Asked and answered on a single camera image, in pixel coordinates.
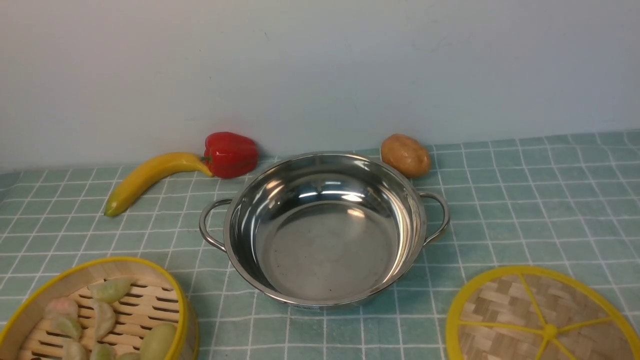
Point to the green dumpling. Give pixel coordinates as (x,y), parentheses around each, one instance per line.
(111,290)
(67,326)

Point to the woven bamboo steamer lid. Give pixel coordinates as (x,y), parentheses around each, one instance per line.
(532,313)

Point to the green dumpling top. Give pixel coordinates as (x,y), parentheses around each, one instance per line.
(111,290)

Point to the stainless steel pot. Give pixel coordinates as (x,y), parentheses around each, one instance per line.
(323,230)

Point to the yellow banana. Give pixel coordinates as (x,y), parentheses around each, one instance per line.
(148,174)

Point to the red bell pepper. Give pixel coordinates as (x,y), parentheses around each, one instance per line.
(229,155)

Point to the green checkered tablecloth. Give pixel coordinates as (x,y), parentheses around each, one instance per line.
(567,203)

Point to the bamboo steamer basket yellow rim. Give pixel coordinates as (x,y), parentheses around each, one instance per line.
(154,298)

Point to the green dumpling lower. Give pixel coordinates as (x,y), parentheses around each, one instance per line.
(67,326)

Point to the pink dumpling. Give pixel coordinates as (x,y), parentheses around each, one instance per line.
(61,307)

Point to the pale dumpling centre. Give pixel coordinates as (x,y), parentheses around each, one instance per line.
(104,319)

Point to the pale green round bun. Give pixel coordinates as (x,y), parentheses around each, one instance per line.
(158,342)

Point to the brown potato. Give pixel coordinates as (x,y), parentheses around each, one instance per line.
(406,155)

